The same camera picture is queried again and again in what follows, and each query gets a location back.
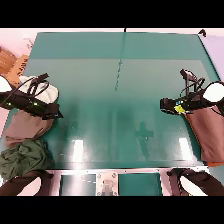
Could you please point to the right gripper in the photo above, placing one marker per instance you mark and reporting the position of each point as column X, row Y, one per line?
column 169, row 104

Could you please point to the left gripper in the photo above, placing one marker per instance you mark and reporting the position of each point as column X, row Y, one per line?
column 45, row 109

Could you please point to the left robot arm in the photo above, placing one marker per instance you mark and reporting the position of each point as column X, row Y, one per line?
column 17, row 98

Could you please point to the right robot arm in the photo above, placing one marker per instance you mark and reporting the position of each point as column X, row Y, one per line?
column 213, row 92

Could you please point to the brown garment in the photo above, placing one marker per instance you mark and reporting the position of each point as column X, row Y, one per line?
column 27, row 127
column 209, row 134

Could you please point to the green garment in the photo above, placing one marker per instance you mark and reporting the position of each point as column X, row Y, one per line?
column 22, row 158

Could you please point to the orange garment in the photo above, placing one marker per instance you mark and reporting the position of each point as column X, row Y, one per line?
column 216, row 164

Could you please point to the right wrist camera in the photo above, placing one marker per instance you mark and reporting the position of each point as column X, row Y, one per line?
column 190, row 76

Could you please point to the silver frame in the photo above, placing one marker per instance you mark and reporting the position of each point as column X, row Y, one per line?
column 106, row 182

